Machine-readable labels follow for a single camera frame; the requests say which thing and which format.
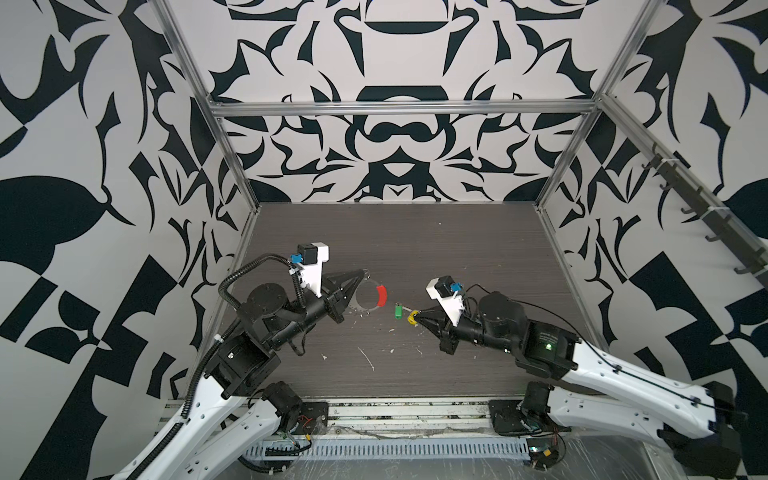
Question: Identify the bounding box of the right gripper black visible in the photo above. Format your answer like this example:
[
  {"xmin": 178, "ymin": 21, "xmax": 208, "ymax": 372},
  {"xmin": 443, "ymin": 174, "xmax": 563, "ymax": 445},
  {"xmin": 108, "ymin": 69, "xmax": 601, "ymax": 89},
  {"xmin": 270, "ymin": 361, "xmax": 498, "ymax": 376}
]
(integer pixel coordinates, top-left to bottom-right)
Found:
[{"xmin": 415, "ymin": 302, "xmax": 519, "ymax": 355}]

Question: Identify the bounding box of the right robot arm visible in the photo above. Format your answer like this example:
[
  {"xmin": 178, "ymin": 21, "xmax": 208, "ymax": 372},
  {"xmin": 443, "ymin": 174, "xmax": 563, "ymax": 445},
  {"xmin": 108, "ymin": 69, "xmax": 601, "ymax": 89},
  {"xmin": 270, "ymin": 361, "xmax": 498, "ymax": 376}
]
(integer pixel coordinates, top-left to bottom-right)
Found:
[{"xmin": 409, "ymin": 288, "xmax": 742, "ymax": 479}]

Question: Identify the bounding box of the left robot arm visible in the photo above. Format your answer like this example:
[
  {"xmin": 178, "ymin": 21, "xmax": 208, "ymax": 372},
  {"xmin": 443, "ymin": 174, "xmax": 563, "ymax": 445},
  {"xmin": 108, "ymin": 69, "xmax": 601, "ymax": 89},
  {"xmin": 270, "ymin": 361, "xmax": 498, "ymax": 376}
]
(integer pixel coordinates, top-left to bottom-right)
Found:
[{"xmin": 115, "ymin": 270, "xmax": 368, "ymax": 479}]

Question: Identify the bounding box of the small green circuit board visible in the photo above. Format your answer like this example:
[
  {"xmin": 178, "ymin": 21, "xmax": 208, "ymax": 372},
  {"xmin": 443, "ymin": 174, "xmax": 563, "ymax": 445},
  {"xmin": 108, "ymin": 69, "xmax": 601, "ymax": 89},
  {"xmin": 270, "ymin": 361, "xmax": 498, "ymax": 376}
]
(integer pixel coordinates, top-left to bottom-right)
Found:
[{"xmin": 526, "ymin": 437, "xmax": 565, "ymax": 471}]

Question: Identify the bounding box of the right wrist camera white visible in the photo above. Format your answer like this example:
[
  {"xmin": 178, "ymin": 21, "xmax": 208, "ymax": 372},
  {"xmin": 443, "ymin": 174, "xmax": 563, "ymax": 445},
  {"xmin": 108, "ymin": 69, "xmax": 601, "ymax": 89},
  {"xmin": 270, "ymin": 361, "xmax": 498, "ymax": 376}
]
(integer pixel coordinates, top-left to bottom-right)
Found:
[{"xmin": 426, "ymin": 275, "xmax": 466, "ymax": 327}]

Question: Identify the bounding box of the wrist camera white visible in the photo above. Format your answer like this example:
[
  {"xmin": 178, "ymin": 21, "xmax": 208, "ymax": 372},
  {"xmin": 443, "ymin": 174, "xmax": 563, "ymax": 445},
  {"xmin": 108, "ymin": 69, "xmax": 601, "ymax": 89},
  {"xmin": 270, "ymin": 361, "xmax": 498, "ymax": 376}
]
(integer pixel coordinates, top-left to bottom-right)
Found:
[
  {"xmin": 426, "ymin": 275, "xmax": 466, "ymax": 327},
  {"xmin": 289, "ymin": 242, "xmax": 330, "ymax": 298}
]

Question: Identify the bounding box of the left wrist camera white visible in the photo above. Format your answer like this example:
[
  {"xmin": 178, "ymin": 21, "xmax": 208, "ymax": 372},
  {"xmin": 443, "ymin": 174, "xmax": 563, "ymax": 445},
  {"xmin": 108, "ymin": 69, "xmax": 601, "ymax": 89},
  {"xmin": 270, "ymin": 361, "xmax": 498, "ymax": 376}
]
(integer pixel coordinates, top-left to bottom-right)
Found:
[{"xmin": 289, "ymin": 242, "xmax": 330, "ymax": 298}]

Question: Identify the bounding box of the left black corrugated cable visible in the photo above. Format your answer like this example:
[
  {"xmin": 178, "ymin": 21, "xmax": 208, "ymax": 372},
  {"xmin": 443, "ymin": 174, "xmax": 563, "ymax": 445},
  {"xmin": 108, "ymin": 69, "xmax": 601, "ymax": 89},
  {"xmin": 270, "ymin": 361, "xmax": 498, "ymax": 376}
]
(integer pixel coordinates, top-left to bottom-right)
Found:
[{"xmin": 217, "ymin": 253, "xmax": 295, "ymax": 310}]

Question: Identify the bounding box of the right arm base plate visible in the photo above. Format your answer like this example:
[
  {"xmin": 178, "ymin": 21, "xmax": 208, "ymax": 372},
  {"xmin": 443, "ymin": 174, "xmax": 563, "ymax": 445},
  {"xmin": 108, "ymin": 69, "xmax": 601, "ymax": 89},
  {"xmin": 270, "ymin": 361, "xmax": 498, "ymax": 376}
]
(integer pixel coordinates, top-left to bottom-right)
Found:
[{"xmin": 488, "ymin": 398, "xmax": 572, "ymax": 437}]

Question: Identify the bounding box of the aluminium front rail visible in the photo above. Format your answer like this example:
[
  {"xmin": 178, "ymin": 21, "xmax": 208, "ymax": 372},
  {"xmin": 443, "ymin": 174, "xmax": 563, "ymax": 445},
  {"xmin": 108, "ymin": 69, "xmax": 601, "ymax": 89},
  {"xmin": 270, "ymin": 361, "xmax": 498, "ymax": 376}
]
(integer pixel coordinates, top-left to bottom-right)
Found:
[{"xmin": 152, "ymin": 395, "xmax": 664, "ymax": 444}]

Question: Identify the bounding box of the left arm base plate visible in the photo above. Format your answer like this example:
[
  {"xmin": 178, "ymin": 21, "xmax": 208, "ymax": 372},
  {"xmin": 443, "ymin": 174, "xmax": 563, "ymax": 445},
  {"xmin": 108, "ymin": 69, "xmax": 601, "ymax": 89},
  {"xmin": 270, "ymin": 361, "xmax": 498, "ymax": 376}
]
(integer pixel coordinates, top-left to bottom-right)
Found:
[{"xmin": 287, "ymin": 401, "xmax": 329, "ymax": 436}]

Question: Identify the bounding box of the white slotted cable duct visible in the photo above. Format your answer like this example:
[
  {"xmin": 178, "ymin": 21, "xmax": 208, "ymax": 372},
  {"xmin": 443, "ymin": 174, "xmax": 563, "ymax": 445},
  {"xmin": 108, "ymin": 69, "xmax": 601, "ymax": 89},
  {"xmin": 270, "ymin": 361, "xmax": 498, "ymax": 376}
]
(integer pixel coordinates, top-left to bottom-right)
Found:
[{"xmin": 243, "ymin": 437, "xmax": 529, "ymax": 461}]

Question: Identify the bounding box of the black wall hook rack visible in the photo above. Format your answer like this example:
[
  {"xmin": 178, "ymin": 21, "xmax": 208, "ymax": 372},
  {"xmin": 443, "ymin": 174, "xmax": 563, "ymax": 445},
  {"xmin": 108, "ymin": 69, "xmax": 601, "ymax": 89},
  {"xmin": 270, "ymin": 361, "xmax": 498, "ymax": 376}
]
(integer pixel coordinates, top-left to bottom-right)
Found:
[{"xmin": 640, "ymin": 143, "xmax": 767, "ymax": 289}]

